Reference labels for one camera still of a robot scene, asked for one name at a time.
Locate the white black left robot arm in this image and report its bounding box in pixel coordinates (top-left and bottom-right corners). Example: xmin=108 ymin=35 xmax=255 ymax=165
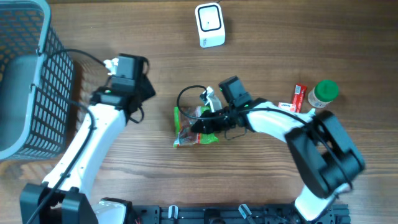
xmin=20 ymin=74 xmax=155 ymax=223

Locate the red tube packet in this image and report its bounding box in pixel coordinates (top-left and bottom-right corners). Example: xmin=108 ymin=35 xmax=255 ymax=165
xmin=292 ymin=83 xmax=307 ymax=113

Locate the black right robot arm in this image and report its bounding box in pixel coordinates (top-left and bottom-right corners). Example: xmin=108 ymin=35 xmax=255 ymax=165
xmin=191 ymin=98 xmax=365 ymax=222

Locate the grey plastic basket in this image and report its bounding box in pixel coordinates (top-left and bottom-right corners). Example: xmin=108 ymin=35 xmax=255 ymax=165
xmin=1 ymin=0 xmax=75 ymax=160

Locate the green snack bag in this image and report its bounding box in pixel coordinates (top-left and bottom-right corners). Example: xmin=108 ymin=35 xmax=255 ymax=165
xmin=174 ymin=107 xmax=219 ymax=148

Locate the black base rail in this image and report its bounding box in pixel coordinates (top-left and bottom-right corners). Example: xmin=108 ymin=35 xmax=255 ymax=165
xmin=130 ymin=203 xmax=351 ymax=224

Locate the green lid spice jar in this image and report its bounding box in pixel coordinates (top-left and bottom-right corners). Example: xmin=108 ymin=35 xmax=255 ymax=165
xmin=308 ymin=80 xmax=339 ymax=108

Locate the white barcode scanner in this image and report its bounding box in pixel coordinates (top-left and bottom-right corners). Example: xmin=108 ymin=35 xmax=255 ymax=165
xmin=195 ymin=2 xmax=226 ymax=49

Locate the white red tissue packet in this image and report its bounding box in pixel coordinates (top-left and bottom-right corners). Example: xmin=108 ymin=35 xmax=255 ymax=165
xmin=278 ymin=102 xmax=296 ymax=112

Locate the pale green wipes packet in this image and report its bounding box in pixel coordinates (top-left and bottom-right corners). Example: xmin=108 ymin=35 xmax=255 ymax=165
xmin=307 ymin=108 xmax=315 ymax=115

